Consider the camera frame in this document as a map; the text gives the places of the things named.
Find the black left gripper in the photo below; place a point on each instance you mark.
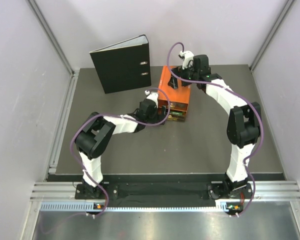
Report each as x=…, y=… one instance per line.
x=158, y=117

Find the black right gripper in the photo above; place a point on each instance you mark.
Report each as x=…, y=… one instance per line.
x=180, y=73

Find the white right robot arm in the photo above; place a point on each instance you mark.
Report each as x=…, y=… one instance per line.
x=244, y=126

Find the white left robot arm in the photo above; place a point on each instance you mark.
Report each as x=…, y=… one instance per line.
x=93, y=137

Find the upper clear drawer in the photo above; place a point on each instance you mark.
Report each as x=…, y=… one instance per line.
x=179, y=106

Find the black lever arch binder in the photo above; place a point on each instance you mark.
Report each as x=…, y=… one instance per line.
x=124, y=65

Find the aluminium frame rail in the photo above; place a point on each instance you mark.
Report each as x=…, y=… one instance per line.
x=265, y=191

